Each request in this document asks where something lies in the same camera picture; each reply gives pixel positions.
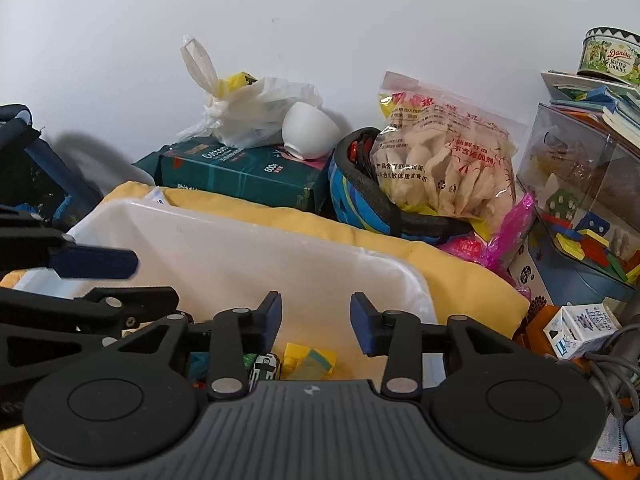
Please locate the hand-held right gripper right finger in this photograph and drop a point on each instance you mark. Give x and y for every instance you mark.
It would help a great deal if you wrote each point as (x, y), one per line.
(361, 327)

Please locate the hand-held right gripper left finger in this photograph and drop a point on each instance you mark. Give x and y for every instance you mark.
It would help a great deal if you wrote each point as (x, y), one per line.
(272, 322)

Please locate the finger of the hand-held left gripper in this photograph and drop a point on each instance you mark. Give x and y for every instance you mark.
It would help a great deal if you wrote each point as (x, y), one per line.
(100, 305)
(95, 262)

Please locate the yellow brick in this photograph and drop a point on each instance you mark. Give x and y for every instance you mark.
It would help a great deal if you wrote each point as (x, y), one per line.
(300, 355)

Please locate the white toy race car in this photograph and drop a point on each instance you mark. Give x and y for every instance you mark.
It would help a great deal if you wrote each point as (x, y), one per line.
(265, 366)

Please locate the white plastic bin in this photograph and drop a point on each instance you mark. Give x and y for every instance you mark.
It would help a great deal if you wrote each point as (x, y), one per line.
(225, 270)

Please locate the teal toy vehicle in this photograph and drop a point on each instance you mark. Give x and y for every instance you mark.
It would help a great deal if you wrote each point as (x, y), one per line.
(200, 362)

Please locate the yellow cloth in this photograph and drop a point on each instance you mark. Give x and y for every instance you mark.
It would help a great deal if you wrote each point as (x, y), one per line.
(450, 280)

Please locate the dark blue fabric bag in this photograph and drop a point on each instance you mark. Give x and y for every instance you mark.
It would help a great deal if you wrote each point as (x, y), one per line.
(30, 170)

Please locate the blue helmet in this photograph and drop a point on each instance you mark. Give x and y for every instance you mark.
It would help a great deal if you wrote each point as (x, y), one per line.
(360, 195)

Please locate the dark green tissue box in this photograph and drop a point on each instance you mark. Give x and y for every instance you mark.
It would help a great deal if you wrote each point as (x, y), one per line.
(240, 175)

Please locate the pink plastic bag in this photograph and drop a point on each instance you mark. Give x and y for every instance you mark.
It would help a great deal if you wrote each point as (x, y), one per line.
(505, 240)

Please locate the white dotted box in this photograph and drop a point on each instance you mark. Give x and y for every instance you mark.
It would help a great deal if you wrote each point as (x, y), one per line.
(525, 272)

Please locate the snack bag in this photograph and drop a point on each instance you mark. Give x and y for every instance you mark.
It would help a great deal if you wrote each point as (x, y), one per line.
(445, 160)

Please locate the white bowl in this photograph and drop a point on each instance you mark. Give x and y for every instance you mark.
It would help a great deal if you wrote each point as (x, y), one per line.
(307, 130)

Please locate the white plastic bag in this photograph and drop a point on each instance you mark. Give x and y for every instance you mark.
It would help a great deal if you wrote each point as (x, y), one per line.
(245, 110)

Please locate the small milk carton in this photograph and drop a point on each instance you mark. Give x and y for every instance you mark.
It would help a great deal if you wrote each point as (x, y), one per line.
(582, 330)

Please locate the clear plastic box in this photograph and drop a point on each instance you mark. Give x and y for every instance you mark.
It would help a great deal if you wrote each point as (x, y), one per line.
(575, 170)

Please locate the printed paper sheet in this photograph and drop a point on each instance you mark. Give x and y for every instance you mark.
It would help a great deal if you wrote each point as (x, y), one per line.
(612, 440)

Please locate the stack of books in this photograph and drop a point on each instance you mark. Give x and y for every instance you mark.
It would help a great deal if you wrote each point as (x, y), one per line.
(615, 105)

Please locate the round cookie tin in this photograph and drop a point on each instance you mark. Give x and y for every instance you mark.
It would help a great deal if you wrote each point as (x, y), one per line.
(610, 60)

